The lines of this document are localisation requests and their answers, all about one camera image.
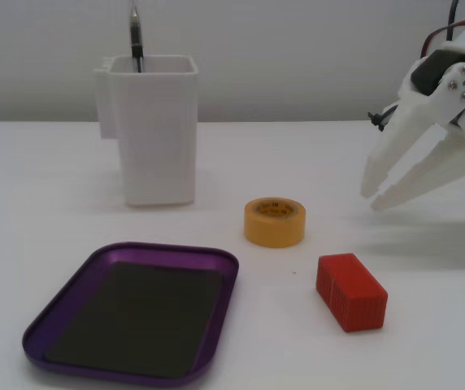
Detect black pen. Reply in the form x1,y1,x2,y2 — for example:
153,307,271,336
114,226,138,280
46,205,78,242
128,0,146,74

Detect purple metal tray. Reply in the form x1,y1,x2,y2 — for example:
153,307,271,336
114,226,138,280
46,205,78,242
21,241,241,387

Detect black cable tie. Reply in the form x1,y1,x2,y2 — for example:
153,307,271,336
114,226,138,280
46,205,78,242
367,104,401,132

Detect red white servo cable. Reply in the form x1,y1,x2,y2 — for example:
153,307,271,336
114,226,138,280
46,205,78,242
419,17,465,60

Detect red ribbed block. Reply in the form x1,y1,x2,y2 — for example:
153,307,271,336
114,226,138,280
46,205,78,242
315,252,389,334

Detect white plastic pen holder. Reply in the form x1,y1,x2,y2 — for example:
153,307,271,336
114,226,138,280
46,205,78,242
93,55,199,210

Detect black cable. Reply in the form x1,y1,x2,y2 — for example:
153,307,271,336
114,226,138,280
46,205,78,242
445,0,461,42

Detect yellow tape roll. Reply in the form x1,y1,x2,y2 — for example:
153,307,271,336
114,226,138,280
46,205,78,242
243,197,308,249

